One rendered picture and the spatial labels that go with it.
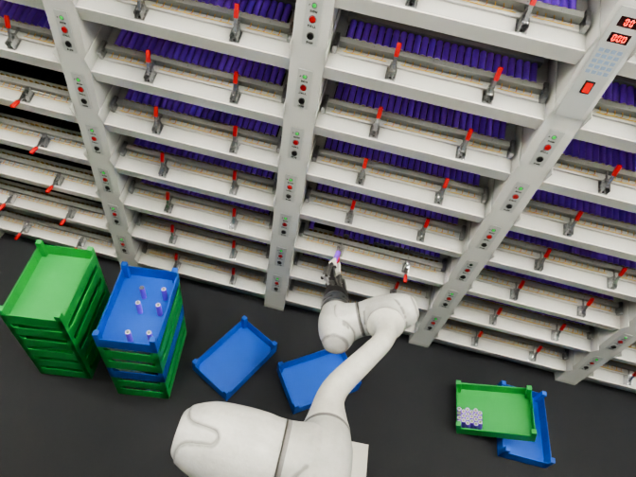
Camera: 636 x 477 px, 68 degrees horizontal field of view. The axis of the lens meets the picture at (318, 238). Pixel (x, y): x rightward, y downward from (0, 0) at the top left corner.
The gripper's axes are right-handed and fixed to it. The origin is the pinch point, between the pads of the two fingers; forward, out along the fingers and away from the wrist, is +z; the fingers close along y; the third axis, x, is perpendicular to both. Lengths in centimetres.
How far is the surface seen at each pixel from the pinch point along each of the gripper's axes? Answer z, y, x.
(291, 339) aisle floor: 23, -30, 47
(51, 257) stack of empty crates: 6, 64, 83
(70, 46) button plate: 3, 105, 17
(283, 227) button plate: 15.3, 18.2, 10.3
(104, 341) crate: -25, 36, 67
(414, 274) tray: 13.7, -28.4, -17.5
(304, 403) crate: -4, -43, 48
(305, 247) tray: 18.7, 5.1, 10.5
